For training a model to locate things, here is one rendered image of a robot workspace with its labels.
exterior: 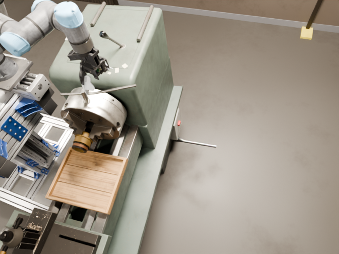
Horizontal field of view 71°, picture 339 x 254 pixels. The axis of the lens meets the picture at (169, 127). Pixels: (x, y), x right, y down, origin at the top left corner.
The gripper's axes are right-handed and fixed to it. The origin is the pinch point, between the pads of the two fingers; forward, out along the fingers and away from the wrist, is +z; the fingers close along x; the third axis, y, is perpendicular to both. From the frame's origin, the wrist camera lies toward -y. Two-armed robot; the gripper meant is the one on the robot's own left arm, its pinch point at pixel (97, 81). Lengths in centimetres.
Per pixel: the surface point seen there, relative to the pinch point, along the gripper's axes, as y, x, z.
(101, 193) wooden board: 12, -35, 46
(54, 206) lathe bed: -7, -53, 49
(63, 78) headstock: -27.9, 0.0, 12.5
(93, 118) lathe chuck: -2.7, -9.7, 18.6
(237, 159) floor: 67, 55, 130
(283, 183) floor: 109, 53, 129
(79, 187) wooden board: -1, -38, 46
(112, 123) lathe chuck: 6.4, -6.9, 20.2
